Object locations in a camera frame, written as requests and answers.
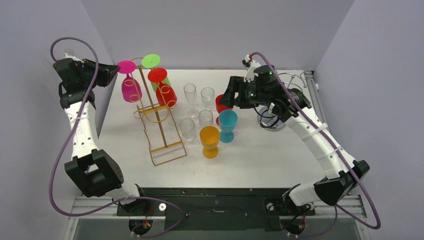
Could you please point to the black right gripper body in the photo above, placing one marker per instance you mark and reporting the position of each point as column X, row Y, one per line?
column 237, row 91

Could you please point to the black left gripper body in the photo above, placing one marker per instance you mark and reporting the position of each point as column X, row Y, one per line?
column 88, row 71

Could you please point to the red plastic wine glass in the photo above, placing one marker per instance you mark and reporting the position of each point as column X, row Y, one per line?
column 165, row 94
column 220, row 107

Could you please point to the cyan plastic wine glass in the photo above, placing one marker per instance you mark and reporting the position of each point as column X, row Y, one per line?
column 227, row 122

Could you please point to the clear glass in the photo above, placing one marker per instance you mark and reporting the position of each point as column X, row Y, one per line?
column 205, row 118
column 188, row 130
column 208, row 98

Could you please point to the magenta plastic wine glass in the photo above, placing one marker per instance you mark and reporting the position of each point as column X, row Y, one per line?
column 130, row 88

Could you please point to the clear champagne flute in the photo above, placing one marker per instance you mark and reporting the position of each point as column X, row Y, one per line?
column 190, row 93

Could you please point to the orange plastic wine glass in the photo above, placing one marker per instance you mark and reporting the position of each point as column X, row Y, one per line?
column 209, row 138

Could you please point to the green plastic wine glass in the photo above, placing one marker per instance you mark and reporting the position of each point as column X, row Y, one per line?
column 151, row 61

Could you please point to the gold wire glass rack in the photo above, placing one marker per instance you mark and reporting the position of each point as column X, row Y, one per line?
column 165, row 143

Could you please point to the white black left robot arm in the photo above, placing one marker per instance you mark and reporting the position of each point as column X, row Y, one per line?
column 91, row 169

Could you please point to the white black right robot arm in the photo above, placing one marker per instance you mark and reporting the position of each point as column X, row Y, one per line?
column 325, row 190

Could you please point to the chrome round glass rack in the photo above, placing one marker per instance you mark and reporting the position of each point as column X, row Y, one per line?
column 274, row 114

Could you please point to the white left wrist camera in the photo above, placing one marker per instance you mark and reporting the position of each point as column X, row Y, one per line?
column 69, row 53

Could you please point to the aluminium rail right side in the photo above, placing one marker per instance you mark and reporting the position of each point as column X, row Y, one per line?
column 327, row 151

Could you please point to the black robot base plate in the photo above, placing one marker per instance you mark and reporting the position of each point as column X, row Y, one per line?
column 217, row 209

